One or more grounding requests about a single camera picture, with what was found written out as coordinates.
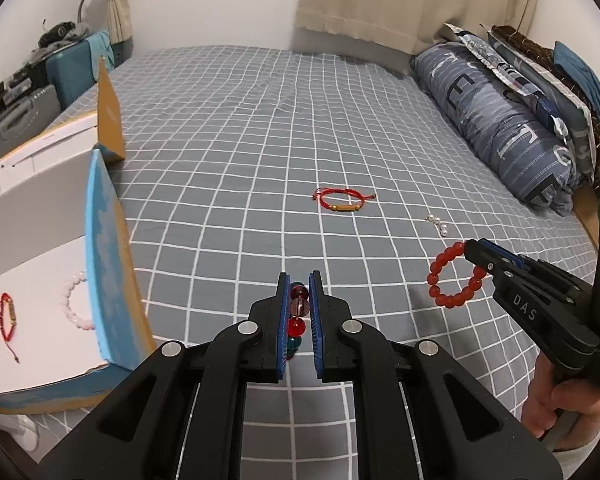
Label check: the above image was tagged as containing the multicoloured glass bead bracelet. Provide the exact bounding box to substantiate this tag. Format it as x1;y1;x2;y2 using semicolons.
288;282;311;362

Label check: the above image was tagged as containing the blue folded cloth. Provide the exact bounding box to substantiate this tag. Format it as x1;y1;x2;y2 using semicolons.
553;41;600;126

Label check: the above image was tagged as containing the blue grey printed pillow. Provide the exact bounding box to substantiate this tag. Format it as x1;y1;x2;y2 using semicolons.
412;41;579;217

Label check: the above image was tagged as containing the narrow beige curtain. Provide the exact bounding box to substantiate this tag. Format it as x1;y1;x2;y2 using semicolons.
104;0;133;57

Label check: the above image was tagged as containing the red cord bracelet gold tube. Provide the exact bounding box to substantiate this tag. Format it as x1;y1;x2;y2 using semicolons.
313;187;377;213
0;292;23;364

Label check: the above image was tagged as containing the person's right hand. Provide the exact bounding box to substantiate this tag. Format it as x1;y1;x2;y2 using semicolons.
521;355;600;453

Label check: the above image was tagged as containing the person's right forearm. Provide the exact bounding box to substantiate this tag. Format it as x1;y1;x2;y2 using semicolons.
551;437;600;480

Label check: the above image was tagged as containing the pink white bead bracelet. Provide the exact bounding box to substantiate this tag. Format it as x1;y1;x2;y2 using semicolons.
57;270;96;331

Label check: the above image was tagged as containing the red bead bracelet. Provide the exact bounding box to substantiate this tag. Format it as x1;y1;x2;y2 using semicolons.
427;241;489;310

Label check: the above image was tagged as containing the grey hard case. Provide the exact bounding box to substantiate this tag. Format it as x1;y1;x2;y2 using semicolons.
0;84;64;162

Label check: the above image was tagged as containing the grey checked bed sheet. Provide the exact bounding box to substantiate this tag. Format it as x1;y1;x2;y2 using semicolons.
27;45;598;480

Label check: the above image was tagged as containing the teal suitcase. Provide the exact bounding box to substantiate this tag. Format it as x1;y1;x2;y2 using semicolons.
44;30;117;107

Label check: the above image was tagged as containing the cardboard box white inside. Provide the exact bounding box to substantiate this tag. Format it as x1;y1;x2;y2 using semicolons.
0;56;157;416

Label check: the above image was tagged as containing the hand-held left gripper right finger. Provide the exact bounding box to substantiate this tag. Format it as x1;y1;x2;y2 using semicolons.
307;270;564;480

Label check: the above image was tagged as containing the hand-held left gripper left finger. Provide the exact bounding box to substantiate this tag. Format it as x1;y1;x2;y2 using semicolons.
37;272;293;480

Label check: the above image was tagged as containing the folded printed quilt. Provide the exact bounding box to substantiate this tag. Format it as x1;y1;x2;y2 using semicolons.
445;22;597;183

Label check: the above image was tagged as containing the white object beside bed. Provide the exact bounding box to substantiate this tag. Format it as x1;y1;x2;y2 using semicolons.
0;409;40;453

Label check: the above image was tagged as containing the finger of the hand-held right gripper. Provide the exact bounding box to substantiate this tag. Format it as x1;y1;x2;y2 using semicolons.
477;239;593;306
463;240;600;361

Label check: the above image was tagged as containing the pile of dark clothes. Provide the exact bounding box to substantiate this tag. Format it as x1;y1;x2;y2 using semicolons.
36;20;90;50

